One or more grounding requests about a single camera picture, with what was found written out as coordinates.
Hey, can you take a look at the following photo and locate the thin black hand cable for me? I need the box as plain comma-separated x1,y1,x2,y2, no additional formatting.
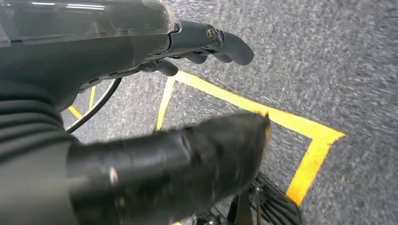
66,77,123,134

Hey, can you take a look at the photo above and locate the yellow floor tape square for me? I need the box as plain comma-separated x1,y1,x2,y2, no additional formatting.
155,70,346,225

